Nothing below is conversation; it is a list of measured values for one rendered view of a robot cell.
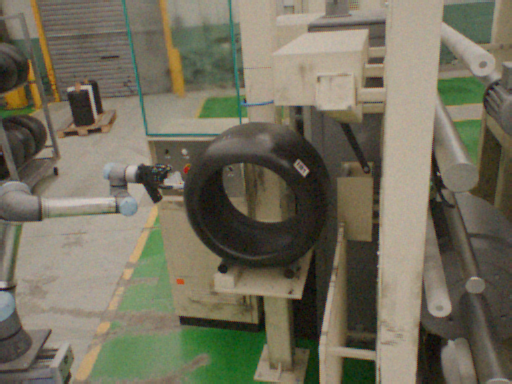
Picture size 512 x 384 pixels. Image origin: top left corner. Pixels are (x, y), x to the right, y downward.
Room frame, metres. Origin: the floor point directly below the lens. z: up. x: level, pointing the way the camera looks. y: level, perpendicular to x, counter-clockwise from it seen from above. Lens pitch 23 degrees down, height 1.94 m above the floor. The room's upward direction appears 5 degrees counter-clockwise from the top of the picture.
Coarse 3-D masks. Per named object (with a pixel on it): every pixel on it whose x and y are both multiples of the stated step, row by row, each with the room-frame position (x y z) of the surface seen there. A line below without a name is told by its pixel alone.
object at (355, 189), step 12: (348, 168) 1.93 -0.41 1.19; (360, 168) 1.97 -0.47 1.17; (372, 168) 1.89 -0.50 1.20; (348, 180) 1.80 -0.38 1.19; (360, 180) 1.78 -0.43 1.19; (372, 180) 1.77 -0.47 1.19; (348, 192) 1.80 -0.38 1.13; (360, 192) 1.78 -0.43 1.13; (372, 192) 1.77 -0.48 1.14; (348, 204) 1.80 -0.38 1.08; (360, 204) 1.78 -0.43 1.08; (372, 204) 1.77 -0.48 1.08; (348, 216) 1.80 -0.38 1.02; (360, 216) 1.78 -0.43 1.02; (372, 216) 1.89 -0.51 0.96; (348, 228) 1.80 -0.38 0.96; (360, 228) 1.78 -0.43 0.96; (360, 240) 1.78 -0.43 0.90
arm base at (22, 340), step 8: (8, 336) 1.44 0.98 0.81; (16, 336) 1.46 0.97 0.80; (24, 336) 1.48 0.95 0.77; (0, 344) 1.42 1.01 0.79; (8, 344) 1.43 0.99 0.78; (16, 344) 1.44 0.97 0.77; (24, 344) 1.46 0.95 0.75; (0, 352) 1.42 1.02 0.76; (8, 352) 1.42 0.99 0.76; (16, 352) 1.43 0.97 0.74; (24, 352) 1.45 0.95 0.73; (0, 360) 1.41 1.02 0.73; (8, 360) 1.41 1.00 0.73
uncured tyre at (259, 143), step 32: (256, 128) 1.71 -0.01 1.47; (288, 128) 1.78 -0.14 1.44; (224, 160) 1.60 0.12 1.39; (256, 160) 1.57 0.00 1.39; (288, 160) 1.56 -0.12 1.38; (320, 160) 1.71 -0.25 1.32; (192, 192) 1.65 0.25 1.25; (224, 192) 1.92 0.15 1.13; (320, 192) 1.55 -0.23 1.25; (192, 224) 1.65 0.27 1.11; (224, 224) 1.87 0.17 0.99; (256, 224) 1.87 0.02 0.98; (288, 224) 1.83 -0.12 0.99; (320, 224) 1.54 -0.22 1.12; (224, 256) 1.62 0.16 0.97; (256, 256) 1.59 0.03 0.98; (288, 256) 1.55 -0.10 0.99
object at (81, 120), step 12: (84, 84) 8.28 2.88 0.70; (96, 84) 8.40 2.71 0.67; (72, 96) 7.50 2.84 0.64; (84, 96) 7.56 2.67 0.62; (96, 96) 8.34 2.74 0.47; (72, 108) 7.52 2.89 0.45; (84, 108) 7.53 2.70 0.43; (96, 108) 8.31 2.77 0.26; (72, 120) 8.02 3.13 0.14; (84, 120) 7.51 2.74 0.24; (96, 120) 7.88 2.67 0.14; (108, 120) 7.81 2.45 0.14; (60, 132) 7.43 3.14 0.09; (84, 132) 7.47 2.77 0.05; (108, 132) 7.52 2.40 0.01
